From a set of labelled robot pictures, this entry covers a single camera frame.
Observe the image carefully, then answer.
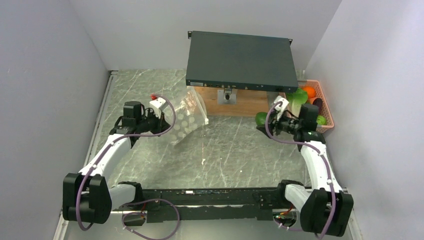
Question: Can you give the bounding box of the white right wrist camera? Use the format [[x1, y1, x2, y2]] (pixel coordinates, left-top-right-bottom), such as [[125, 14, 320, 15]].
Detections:
[[272, 95, 289, 121]]

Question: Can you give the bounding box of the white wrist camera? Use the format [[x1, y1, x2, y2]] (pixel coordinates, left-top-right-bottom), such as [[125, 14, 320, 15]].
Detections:
[[149, 94, 168, 118], [272, 95, 289, 121]]

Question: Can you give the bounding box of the green fake lime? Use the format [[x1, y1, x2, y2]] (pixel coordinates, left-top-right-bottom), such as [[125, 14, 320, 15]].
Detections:
[[316, 115, 328, 126]]

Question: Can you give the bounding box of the dark green fake avocado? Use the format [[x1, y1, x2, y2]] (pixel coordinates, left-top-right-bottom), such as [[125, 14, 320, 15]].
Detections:
[[255, 112, 272, 127]]

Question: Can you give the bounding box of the dark network switch box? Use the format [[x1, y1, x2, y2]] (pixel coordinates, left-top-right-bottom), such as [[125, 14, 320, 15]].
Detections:
[[185, 31, 299, 93]]

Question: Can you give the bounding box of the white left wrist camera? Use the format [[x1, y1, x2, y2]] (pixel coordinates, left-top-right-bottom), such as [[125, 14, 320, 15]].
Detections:
[[149, 94, 168, 118]]

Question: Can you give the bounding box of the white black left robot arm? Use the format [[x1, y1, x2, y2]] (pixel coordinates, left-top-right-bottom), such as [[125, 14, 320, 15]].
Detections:
[[62, 95, 176, 231]]

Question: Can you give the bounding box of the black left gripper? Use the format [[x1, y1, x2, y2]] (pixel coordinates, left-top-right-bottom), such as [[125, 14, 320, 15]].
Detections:
[[136, 108, 171, 137]]

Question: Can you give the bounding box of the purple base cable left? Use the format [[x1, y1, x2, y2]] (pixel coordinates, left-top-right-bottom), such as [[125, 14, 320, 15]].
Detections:
[[121, 198, 182, 240]]

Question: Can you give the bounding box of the green fake leafy vegetable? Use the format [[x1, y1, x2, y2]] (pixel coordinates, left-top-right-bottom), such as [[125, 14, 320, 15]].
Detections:
[[285, 88, 308, 117]]

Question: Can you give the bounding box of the orange fake fruit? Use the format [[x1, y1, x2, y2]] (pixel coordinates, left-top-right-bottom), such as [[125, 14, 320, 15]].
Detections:
[[302, 86, 317, 99]]

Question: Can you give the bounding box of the grey metal bracket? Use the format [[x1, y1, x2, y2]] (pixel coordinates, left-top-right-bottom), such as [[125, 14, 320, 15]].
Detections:
[[217, 88, 238, 105]]

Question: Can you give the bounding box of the pink plastic basket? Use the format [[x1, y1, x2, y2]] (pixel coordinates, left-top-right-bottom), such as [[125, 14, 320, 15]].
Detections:
[[286, 79, 334, 133]]

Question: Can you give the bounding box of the purple fake eggplant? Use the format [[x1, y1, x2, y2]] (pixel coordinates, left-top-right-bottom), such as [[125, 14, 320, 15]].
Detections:
[[312, 97, 324, 111]]

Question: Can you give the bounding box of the wooden board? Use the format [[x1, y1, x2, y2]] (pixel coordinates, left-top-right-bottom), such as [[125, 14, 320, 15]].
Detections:
[[195, 86, 269, 117]]

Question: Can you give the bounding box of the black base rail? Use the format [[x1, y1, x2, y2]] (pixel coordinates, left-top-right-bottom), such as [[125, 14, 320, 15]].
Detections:
[[110, 186, 307, 223]]

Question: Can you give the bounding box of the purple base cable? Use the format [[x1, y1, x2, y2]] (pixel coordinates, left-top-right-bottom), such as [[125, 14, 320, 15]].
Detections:
[[121, 198, 182, 240], [274, 215, 306, 232]]

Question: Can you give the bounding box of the polka dot zip top bag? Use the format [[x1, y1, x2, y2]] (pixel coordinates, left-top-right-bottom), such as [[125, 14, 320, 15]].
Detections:
[[164, 86, 209, 146]]

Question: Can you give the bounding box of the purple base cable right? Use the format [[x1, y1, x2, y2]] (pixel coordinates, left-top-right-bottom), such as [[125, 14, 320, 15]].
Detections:
[[274, 215, 306, 232]]

